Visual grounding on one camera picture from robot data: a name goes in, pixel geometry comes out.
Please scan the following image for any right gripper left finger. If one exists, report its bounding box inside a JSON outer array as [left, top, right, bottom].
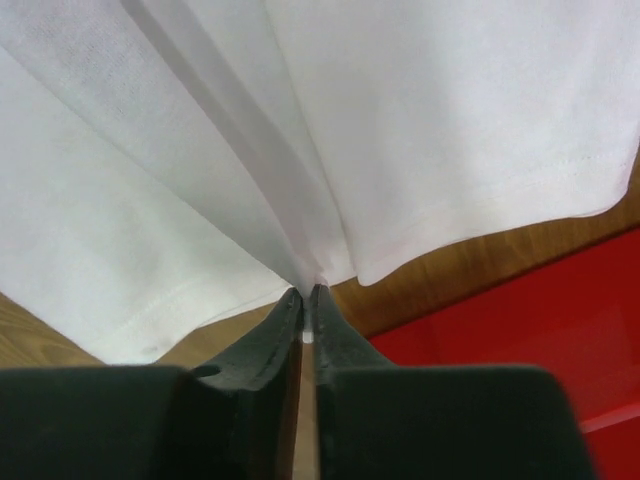
[[1, 290, 303, 479]]

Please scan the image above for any white t shirt red print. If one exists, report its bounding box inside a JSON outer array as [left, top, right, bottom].
[[1, 1, 639, 364]]

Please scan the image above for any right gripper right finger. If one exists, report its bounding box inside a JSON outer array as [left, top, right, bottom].
[[309, 285, 595, 479]]

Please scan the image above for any red plastic bin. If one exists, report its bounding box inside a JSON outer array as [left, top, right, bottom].
[[367, 234, 640, 436]]

